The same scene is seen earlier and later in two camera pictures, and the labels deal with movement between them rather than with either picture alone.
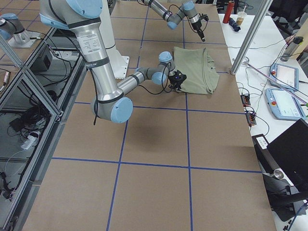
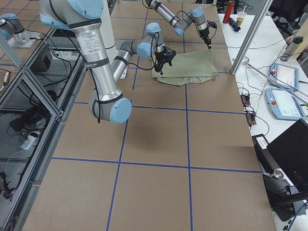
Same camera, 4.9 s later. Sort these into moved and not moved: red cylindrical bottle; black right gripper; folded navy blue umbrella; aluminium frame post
Moved: black right gripper
Not moved: folded navy blue umbrella; aluminium frame post; red cylindrical bottle
